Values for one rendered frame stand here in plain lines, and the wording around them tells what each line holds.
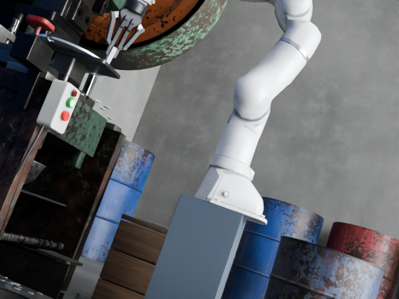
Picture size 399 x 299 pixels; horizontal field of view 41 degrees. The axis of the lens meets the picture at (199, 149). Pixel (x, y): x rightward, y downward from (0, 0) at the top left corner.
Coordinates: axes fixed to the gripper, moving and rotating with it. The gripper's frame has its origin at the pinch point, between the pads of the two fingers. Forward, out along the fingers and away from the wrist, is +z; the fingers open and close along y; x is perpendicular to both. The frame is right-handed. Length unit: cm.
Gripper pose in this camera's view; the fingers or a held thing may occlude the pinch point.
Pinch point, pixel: (109, 56)
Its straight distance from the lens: 182.9
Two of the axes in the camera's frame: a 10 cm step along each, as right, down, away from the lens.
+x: -3.6, -3.1, 8.8
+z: -4.8, 8.7, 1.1
